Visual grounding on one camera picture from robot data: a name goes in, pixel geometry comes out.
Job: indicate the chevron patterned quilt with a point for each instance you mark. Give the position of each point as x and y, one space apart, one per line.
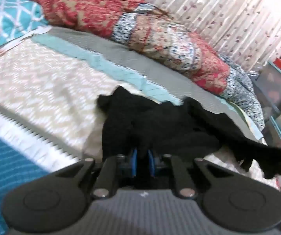
45 83

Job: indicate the black pants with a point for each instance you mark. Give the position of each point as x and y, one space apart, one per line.
155 127

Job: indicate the red floral blanket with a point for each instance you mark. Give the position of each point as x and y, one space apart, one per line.
81 7

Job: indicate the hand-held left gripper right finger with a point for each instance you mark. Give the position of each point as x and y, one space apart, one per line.
151 163

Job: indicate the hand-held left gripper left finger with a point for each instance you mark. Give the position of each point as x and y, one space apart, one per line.
134 163

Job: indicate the blue white floral cloth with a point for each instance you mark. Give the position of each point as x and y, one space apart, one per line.
243 90

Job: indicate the leaf print curtain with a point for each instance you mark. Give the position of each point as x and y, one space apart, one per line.
228 9

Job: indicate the teal lattice patterned pillow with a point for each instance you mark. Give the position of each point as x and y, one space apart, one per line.
5 19

